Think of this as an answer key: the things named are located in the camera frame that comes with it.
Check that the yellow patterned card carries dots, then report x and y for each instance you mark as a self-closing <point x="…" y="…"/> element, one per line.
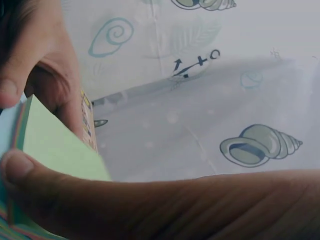
<point x="88" y="117"/>

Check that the person's right hand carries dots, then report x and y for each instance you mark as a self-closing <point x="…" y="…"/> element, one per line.
<point x="175" y="207"/>

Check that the multicoloured sticky note block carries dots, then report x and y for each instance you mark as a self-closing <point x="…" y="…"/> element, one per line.
<point x="62" y="147"/>

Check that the person's left fingers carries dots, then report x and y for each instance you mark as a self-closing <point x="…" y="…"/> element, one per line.
<point x="67" y="90"/>

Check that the person's left hand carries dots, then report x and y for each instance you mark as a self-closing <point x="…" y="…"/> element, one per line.
<point x="47" y="40"/>

